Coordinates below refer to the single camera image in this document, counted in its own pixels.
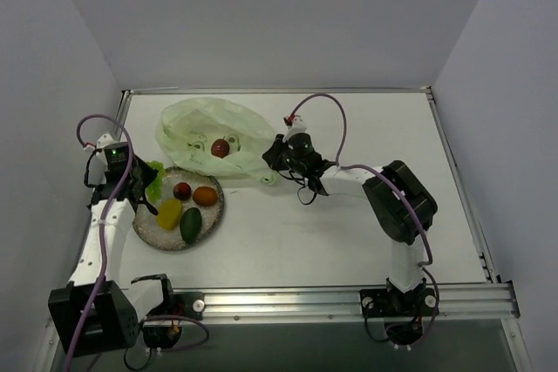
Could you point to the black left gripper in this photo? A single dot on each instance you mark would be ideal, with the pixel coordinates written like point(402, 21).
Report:
point(144, 178)

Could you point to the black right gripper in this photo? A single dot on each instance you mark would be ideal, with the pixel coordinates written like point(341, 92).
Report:
point(274, 156)

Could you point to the green fake grapes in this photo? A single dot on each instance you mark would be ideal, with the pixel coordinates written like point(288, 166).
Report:
point(154, 190)

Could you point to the dark red fake fruit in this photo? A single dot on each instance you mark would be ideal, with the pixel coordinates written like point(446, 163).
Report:
point(182, 191)

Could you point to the pale green plastic bag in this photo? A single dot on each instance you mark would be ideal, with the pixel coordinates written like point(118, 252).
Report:
point(186, 131)

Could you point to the orange fake fruit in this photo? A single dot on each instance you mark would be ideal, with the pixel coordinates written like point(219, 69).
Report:
point(205, 196)

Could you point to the dark green fake avocado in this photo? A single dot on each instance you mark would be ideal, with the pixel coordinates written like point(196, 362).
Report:
point(190, 225)

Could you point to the red fake apple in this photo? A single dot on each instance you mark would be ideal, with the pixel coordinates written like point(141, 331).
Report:
point(220, 148)

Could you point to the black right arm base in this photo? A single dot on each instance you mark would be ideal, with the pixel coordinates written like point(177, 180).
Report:
point(402, 313)

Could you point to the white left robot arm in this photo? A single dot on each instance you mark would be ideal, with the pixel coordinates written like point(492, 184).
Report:
point(93, 313)

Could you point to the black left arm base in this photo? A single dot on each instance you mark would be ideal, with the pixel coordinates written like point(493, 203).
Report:
point(162, 327)

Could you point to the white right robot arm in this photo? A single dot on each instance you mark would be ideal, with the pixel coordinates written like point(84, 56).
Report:
point(402, 205)

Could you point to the speckled round plate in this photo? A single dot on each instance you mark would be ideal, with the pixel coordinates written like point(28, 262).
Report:
point(182, 209)

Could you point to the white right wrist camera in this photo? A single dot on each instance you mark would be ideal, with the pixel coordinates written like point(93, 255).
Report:
point(295, 125)

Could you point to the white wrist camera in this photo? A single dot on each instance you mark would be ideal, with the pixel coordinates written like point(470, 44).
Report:
point(295, 125)
point(103, 141)

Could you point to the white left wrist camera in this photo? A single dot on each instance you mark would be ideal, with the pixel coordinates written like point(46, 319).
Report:
point(103, 141)

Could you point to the aluminium table frame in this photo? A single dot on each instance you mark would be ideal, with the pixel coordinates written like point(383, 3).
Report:
point(275, 260)

